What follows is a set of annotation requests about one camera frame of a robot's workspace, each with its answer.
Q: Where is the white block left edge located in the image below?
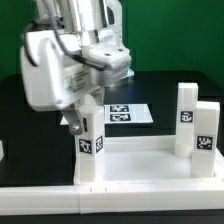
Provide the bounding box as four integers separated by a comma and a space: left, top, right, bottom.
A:
0, 140, 4, 161

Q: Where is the white marker sheet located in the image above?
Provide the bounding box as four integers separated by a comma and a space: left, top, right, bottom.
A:
59, 103, 154, 126

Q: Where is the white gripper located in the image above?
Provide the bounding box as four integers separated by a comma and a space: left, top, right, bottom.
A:
20, 31, 131, 136

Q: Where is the white front fence bar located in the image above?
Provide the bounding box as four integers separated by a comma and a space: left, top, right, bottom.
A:
0, 181, 224, 216

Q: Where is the white desk top tray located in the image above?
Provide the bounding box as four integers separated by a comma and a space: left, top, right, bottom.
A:
73, 134, 224, 185

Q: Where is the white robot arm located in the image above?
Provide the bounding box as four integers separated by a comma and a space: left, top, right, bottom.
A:
20, 0, 131, 135

